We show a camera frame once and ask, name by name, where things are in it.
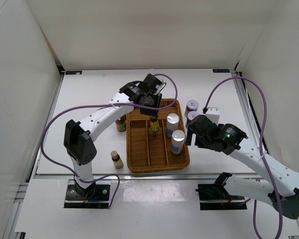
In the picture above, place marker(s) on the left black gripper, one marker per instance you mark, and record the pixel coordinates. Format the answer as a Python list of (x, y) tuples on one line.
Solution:
[(149, 112)]

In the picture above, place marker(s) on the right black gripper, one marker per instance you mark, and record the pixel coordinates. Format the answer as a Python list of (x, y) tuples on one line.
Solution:
[(189, 137)]

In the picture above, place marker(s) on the small yellow bottle beige cap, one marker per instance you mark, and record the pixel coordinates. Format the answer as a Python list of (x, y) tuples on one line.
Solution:
[(154, 123)]

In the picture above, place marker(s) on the white shaker silver lid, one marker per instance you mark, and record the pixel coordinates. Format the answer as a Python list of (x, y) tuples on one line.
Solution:
[(177, 141), (172, 121)]

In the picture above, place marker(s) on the dark jar white lid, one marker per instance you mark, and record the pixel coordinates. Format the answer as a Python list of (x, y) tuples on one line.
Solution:
[(191, 105), (190, 116)]

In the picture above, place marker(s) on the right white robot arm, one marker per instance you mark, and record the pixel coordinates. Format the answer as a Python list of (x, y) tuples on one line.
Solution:
[(280, 188)]

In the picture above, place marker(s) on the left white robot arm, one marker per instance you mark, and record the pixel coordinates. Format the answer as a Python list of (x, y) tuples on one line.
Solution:
[(80, 136)]

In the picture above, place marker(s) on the brown wicker divided basket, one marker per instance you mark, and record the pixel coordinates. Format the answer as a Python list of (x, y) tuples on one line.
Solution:
[(149, 151)]

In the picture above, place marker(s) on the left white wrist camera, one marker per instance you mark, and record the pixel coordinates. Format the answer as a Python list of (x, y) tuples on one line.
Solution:
[(161, 86)]

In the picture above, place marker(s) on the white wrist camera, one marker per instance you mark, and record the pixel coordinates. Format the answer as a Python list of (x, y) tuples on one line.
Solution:
[(213, 114), (161, 86)]

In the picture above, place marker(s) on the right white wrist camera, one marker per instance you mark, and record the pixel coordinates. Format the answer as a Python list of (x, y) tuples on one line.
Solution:
[(213, 114)]

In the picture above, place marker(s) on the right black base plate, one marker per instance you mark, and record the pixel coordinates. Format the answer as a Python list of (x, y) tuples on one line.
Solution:
[(214, 198)]

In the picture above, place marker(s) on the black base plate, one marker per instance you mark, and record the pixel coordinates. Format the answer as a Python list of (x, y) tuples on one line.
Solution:
[(214, 198), (96, 196)]

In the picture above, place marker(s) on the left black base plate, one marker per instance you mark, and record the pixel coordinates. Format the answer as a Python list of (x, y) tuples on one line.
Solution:
[(96, 196)]

